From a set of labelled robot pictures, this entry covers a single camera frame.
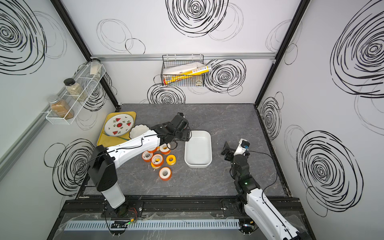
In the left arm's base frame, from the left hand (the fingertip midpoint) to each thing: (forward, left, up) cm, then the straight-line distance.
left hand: (185, 133), depth 85 cm
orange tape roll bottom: (-18, +11, -14) cm, 26 cm away
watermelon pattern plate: (+16, +50, -15) cm, 55 cm away
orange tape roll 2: (-11, +16, -12) cm, 23 cm away
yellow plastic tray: (+4, +55, -16) cm, 57 cm away
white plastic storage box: (-3, -8, -13) cm, 16 cm away
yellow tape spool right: (-12, +9, -14) cm, 20 cm away
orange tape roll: (-4, +12, -11) cm, 17 cm away
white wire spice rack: (+28, +63, +13) cm, 70 cm away
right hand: (-7, -27, 0) cm, 28 cm away
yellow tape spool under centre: (-15, +18, -14) cm, 27 cm away
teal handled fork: (+5, +43, -16) cm, 46 cm away
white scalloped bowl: (+10, +34, -13) cm, 38 cm away
